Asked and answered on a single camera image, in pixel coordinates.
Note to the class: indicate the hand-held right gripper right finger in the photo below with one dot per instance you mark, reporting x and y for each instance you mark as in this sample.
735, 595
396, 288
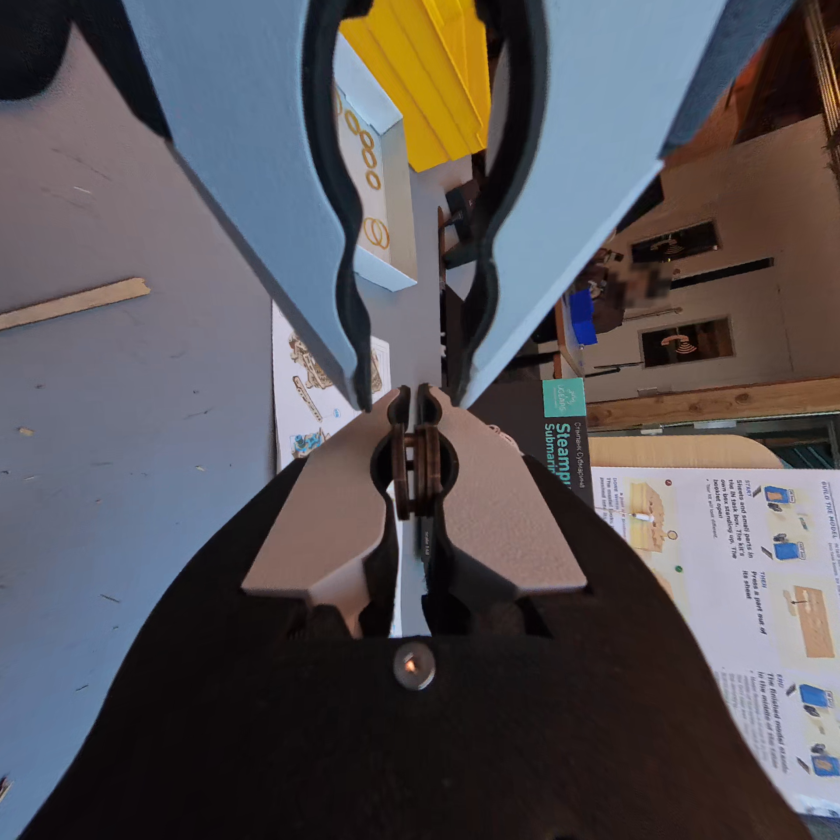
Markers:
512, 531

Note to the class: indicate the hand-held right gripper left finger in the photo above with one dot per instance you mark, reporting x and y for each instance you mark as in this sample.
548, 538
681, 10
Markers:
315, 525

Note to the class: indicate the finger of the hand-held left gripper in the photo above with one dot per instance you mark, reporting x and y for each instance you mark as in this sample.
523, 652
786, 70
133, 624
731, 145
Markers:
577, 164
249, 164

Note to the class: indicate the wooden gear assembly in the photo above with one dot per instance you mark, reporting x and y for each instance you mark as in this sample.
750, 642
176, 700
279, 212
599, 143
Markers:
433, 479

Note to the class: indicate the grey desk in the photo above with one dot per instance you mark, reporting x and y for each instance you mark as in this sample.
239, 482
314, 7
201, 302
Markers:
131, 459

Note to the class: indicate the dark model kit box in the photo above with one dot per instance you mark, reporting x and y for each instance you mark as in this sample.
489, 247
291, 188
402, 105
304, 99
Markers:
564, 453

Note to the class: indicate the set of wooden rings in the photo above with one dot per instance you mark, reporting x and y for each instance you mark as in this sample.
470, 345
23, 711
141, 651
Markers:
373, 178

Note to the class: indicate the black stand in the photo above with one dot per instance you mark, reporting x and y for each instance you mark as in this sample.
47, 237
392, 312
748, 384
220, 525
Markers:
463, 223

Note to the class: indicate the illustrated instruction booklet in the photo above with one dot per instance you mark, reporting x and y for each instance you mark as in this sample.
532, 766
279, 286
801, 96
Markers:
295, 394

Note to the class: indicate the white cardboard tray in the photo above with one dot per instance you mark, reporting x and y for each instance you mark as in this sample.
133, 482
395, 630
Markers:
397, 197

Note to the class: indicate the blue storage bin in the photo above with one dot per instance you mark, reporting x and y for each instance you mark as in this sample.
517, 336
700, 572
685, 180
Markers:
583, 318

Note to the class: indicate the yellow plastic bin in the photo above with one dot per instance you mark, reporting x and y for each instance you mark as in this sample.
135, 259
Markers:
433, 79

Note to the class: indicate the light plywood sheet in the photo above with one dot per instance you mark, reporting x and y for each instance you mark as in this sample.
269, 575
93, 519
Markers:
689, 451

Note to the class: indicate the large white instruction sheet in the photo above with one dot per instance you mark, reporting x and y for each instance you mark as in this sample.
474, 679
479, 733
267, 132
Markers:
722, 590

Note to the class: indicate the thin wooden strip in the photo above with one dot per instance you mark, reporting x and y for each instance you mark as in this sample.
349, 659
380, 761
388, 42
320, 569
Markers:
79, 300

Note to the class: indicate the wooden beam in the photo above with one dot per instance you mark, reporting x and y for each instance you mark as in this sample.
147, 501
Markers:
722, 401

